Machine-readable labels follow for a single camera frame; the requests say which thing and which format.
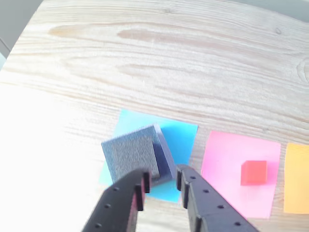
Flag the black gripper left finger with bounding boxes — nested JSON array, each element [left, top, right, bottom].
[[82, 171, 153, 232]]

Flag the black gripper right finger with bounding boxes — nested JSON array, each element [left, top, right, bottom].
[[176, 164, 260, 232]]

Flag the medium dark foam block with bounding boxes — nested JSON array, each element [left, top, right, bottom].
[[100, 124, 170, 186]]

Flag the red cube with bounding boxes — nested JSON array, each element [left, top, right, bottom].
[[240, 160, 267, 186]]

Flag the pink paper sheet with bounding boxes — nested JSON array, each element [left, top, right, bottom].
[[200, 130, 282, 219]]

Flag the blue paper sheet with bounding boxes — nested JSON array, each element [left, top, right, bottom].
[[98, 108, 198, 203]]

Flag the orange paper sheet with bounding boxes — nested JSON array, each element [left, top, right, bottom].
[[283, 142, 309, 215]]

